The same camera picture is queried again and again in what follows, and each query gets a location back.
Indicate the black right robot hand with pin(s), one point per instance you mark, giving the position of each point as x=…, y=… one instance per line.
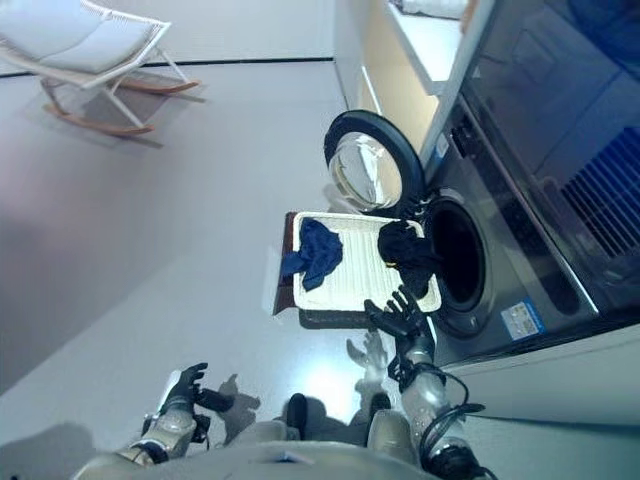
x=400, y=320

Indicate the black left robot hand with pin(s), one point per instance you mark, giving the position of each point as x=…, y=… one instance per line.
x=190, y=387

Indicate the black garment with yellow tag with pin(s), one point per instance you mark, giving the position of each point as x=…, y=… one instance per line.
x=405, y=250

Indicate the blue garment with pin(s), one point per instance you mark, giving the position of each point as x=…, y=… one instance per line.
x=317, y=252

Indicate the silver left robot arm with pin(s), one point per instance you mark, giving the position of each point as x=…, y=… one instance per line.
x=170, y=430

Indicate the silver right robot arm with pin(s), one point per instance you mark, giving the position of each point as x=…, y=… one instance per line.
x=422, y=395

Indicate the round glass washing machine door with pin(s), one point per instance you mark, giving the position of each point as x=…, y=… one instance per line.
x=365, y=165

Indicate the white wicker laundry basket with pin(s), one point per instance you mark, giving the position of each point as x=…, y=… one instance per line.
x=360, y=270

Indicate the silver robot torso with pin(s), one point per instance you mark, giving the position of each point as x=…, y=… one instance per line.
x=250, y=460

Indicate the dark brown stool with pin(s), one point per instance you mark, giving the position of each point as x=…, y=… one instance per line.
x=285, y=295

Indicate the white counter cabinet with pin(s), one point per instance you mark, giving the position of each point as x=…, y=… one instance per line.
x=395, y=65

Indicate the dark grey dryer with vent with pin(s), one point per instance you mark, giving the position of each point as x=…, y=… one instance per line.
x=575, y=125

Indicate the white folded cloth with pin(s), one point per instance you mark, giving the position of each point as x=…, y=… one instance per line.
x=430, y=7

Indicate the white rocking chair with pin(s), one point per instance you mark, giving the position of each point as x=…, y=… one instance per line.
x=100, y=80

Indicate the light grey chair cushion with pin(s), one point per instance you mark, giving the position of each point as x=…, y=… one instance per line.
x=75, y=40

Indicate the white appliance enclosure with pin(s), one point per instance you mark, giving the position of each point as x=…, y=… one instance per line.
x=550, y=400

